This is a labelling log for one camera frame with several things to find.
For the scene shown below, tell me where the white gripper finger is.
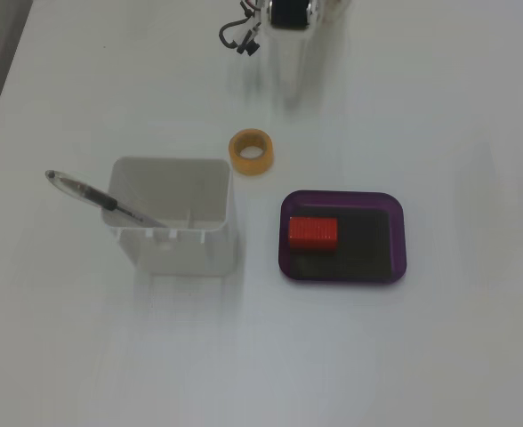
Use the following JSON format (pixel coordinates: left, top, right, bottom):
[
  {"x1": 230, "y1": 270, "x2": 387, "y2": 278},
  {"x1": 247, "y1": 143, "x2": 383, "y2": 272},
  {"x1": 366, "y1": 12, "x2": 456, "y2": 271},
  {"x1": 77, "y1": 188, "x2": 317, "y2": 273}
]
[{"x1": 267, "y1": 29, "x2": 312, "y2": 106}]

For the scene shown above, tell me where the yellow tape roll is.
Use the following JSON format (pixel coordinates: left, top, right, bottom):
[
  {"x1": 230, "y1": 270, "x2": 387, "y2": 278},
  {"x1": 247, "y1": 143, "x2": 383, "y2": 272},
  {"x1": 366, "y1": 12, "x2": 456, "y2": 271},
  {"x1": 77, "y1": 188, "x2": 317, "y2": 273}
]
[{"x1": 228, "y1": 127, "x2": 277, "y2": 176}]

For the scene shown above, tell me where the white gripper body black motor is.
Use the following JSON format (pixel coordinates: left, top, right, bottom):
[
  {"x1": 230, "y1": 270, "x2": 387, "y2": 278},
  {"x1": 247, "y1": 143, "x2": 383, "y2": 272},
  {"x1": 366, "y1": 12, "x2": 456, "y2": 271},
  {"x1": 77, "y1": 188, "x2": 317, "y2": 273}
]
[{"x1": 263, "y1": 0, "x2": 323, "y2": 35}]

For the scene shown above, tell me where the red rectangular block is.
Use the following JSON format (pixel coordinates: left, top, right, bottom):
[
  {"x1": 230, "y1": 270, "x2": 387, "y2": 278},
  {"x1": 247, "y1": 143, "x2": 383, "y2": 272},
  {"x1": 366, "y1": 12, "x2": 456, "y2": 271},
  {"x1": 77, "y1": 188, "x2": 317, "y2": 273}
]
[{"x1": 286, "y1": 216, "x2": 339, "y2": 251}]

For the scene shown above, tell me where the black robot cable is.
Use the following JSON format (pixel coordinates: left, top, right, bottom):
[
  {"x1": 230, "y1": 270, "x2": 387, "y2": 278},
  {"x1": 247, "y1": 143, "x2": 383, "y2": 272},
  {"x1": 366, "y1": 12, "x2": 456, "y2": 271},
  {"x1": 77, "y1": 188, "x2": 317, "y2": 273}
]
[{"x1": 218, "y1": 0, "x2": 262, "y2": 58}]

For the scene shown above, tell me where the clear black ballpoint pen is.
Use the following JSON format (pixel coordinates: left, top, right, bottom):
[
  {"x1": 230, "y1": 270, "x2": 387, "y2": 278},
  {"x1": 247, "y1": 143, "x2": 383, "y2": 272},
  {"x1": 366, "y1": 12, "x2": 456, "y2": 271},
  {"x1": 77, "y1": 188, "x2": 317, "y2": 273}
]
[{"x1": 44, "y1": 169, "x2": 172, "y2": 230}]

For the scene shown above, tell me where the purple plastic tray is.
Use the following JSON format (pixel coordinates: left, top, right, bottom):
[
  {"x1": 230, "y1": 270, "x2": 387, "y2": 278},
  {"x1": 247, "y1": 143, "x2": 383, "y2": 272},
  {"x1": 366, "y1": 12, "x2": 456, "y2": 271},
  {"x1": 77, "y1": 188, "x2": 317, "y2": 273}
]
[{"x1": 277, "y1": 189, "x2": 410, "y2": 286}]

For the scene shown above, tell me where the white plastic container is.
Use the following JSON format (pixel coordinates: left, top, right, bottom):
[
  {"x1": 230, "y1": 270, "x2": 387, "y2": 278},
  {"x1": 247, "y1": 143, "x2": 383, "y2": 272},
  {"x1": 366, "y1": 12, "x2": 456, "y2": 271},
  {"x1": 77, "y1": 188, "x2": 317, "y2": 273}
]
[{"x1": 100, "y1": 155, "x2": 238, "y2": 278}]

